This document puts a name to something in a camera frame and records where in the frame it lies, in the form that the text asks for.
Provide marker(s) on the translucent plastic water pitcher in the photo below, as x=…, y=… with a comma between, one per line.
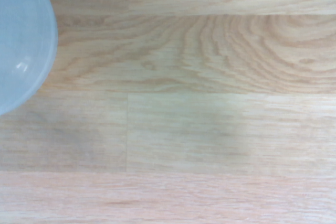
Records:
x=18, y=43

